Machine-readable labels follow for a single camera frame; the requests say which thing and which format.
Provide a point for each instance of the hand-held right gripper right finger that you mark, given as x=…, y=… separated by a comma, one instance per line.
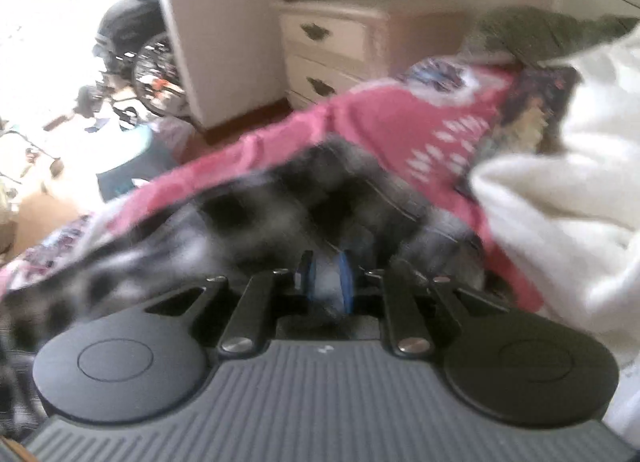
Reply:
x=346, y=282

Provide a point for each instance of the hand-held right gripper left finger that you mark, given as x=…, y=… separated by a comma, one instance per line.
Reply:
x=309, y=277

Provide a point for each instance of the black white plaid pants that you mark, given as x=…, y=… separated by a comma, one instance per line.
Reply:
x=250, y=212

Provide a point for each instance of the pink floral blanket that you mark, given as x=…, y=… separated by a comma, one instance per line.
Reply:
x=400, y=117

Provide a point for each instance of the white garment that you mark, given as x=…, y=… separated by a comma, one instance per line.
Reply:
x=550, y=217

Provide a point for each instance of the light blue plastic stool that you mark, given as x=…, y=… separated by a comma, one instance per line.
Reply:
x=125, y=162

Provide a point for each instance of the cream nightstand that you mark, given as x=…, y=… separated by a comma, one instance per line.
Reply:
x=330, y=32

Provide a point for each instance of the green cloth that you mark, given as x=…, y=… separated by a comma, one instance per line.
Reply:
x=540, y=30

